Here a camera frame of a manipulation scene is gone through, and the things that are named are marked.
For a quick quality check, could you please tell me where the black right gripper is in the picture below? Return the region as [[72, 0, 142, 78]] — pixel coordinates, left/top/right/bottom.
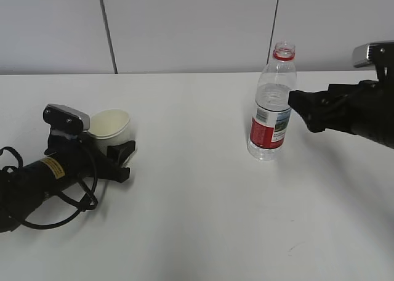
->
[[288, 80, 393, 133]]

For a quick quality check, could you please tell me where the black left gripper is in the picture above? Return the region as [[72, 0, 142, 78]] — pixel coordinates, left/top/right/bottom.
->
[[46, 134, 136, 183]]

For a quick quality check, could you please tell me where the white paper cup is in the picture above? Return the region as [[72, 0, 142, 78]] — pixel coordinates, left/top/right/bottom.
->
[[88, 109, 131, 155]]

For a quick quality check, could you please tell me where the clear plastic water bottle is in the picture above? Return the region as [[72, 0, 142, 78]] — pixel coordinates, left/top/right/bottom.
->
[[247, 41, 297, 161]]

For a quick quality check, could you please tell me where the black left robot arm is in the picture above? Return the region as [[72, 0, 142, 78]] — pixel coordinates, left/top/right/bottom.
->
[[1, 135, 136, 232]]

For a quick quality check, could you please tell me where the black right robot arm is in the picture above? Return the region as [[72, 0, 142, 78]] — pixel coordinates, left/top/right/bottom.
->
[[288, 80, 393, 149]]

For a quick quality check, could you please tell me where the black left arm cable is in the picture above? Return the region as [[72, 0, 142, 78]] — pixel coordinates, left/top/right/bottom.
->
[[0, 139, 99, 230]]

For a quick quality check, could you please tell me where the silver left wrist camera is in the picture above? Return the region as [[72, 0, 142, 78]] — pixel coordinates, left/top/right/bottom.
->
[[42, 104, 90, 136]]

